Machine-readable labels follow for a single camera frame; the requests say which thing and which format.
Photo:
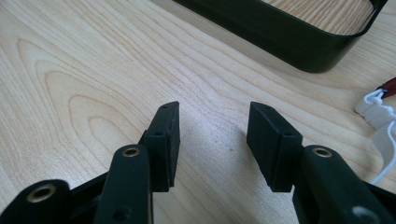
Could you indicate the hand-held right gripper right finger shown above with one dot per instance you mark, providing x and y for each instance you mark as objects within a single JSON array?
[{"x": 274, "y": 149}]

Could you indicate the dark red object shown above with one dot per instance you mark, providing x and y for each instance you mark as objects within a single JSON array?
[{"x": 389, "y": 90}]

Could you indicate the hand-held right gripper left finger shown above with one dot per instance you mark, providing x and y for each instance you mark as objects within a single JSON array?
[{"x": 162, "y": 146}]

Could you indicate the black tray with wooden base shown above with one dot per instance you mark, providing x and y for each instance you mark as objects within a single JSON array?
[{"x": 280, "y": 34}]

